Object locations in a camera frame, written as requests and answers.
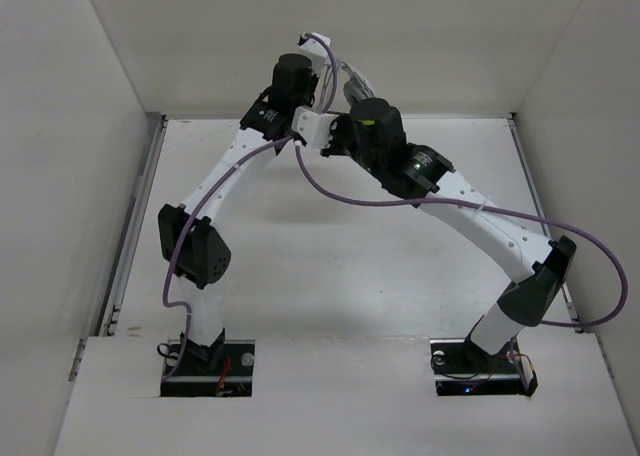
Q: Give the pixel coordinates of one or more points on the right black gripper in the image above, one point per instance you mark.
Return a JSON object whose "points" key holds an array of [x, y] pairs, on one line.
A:
{"points": [[337, 126]]}

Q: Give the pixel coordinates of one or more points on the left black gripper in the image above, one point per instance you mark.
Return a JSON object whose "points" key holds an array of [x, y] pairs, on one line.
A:
{"points": [[313, 82]]}

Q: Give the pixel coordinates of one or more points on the white grey headphones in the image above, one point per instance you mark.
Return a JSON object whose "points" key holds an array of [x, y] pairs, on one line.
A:
{"points": [[355, 89]]}

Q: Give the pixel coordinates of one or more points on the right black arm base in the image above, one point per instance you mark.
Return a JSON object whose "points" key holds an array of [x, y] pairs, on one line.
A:
{"points": [[510, 372]]}

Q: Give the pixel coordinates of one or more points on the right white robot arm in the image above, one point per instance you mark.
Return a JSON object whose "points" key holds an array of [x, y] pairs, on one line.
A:
{"points": [[536, 265]]}

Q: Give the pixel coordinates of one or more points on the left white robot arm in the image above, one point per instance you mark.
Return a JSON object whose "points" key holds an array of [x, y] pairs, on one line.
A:
{"points": [[191, 233]]}

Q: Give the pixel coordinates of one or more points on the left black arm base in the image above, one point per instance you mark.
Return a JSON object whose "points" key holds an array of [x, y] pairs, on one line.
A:
{"points": [[232, 377]]}

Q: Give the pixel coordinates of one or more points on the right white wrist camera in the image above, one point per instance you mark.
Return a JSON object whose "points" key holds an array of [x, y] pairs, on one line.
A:
{"points": [[313, 127]]}

